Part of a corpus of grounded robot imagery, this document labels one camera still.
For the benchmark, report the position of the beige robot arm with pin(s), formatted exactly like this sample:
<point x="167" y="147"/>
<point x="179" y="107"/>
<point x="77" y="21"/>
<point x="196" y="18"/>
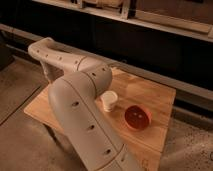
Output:
<point x="76" y="82"/>

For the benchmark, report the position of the red ceramic bowl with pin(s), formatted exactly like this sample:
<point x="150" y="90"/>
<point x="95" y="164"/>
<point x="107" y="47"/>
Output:
<point x="137" y="117"/>

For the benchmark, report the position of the wooden table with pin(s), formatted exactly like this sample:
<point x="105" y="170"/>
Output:
<point x="145" y="145"/>

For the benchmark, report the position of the wooden wall shelf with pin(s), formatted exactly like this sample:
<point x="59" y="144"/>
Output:
<point x="190" y="18"/>

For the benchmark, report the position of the white paper cup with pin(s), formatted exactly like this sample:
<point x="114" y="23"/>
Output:
<point x="109" y="100"/>

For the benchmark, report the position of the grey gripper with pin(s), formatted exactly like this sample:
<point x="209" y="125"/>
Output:
<point x="51" y="73"/>

